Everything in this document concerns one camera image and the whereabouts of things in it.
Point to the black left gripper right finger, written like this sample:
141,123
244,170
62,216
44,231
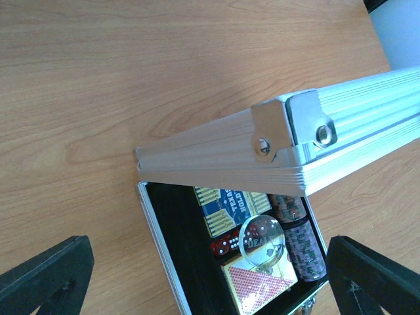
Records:
364,281

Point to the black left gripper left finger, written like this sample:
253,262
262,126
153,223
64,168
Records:
52,282

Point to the purple poker chip tube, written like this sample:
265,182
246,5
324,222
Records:
304,251

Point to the brown black poker chip stack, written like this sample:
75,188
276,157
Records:
287,209

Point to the red die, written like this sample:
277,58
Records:
267,227
233,240
220,247
252,231

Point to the clear round tube lid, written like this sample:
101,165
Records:
266,251

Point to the red playing card deck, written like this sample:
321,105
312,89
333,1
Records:
252,288

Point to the aluminium poker case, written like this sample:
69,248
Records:
294,145

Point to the blue texas holdem card deck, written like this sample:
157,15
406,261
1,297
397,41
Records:
224,209

